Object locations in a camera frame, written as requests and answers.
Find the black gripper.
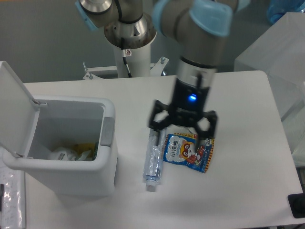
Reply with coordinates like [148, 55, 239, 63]
[148, 79, 218, 152]

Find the white plastic trash can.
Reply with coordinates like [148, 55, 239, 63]
[0, 61, 118, 197]

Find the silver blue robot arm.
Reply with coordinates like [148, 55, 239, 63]
[75, 0, 248, 144]

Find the trash inside can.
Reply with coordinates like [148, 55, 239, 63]
[47, 143, 98, 161]

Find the small torn wrapper piece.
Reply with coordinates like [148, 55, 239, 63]
[183, 127, 195, 134]

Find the blue snack bag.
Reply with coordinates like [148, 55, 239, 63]
[163, 133, 214, 173]

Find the crushed clear plastic bottle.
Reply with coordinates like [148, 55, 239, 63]
[142, 129, 167, 192]

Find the blue water jug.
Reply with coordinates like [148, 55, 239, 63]
[266, 0, 305, 24]

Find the black device at edge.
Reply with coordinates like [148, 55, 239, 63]
[287, 193, 305, 219]

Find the white pedestal base frame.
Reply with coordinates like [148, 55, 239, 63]
[82, 56, 169, 80]

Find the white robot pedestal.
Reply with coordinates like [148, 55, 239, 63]
[103, 11, 158, 78]

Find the black cable on pedestal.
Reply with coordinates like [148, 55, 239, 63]
[120, 38, 132, 78]

